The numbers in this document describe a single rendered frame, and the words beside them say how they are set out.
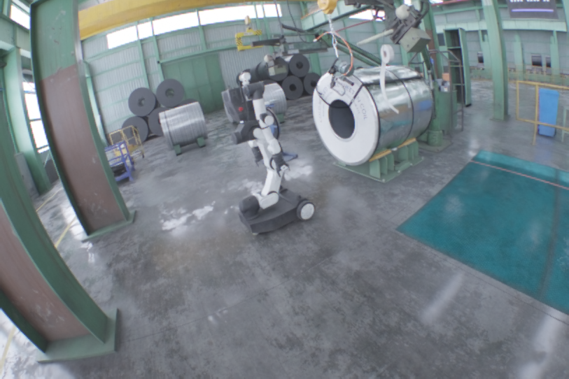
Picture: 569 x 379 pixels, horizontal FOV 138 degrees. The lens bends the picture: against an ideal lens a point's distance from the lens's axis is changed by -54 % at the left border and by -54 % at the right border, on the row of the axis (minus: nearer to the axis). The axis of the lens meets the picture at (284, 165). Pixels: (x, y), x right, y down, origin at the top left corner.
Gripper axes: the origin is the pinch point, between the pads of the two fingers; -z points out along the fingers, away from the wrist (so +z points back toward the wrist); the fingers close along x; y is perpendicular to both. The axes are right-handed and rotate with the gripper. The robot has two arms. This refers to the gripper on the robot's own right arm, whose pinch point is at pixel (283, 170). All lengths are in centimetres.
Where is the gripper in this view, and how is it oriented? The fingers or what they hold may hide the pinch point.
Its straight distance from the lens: 210.9
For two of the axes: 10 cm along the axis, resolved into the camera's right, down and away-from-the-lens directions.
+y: -5.3, -2.0, 8.2
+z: -3.5, -8.4, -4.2
